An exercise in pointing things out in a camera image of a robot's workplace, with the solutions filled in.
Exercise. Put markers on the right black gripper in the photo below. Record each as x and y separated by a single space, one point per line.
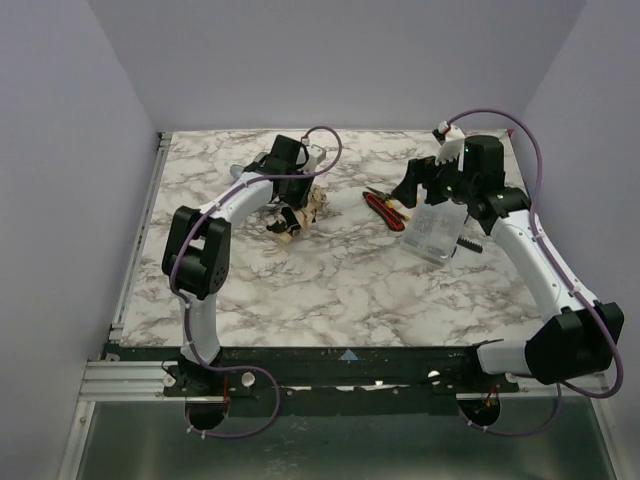
426 176

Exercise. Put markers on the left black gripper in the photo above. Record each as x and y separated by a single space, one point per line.
288 216

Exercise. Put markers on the beige umbrella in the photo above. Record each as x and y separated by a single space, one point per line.
290 223

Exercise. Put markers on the purple umbrella case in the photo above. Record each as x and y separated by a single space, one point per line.
237 171

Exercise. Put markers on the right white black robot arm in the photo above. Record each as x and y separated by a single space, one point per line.
579 331

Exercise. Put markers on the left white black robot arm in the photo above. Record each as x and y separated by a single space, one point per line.
196 259

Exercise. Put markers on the clear plastic box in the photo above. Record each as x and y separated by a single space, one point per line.
433 230

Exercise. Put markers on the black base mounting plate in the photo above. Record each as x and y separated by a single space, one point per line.
320 381

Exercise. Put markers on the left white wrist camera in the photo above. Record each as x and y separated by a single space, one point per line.
315 155

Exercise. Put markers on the yellow handled pliers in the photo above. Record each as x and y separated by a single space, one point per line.
385 197

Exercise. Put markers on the aluminium frame rail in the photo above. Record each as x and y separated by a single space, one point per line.
151 381

